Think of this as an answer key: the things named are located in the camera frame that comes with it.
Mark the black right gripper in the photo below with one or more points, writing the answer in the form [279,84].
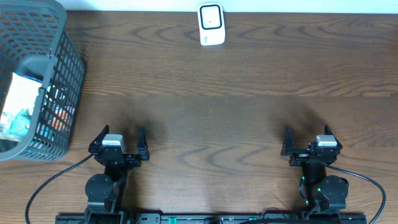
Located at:
[300,156]

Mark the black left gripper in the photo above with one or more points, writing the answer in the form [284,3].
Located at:
[123,158]

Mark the small orange juice box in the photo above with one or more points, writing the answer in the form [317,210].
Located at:
[63,118]

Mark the large white snack bag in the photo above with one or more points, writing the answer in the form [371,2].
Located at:
[18,110]

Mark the small teal white box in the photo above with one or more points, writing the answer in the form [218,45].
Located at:
[55,96]

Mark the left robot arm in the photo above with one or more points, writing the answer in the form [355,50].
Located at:
[105,191]

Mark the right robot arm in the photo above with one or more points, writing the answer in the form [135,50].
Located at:
[323,194]

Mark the white barcode scanner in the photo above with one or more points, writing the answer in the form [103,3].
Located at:
[211,24]

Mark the grey plastic mesh basket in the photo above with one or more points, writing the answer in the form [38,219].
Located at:
[35,44]

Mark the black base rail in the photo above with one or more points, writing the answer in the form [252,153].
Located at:
[156,218]

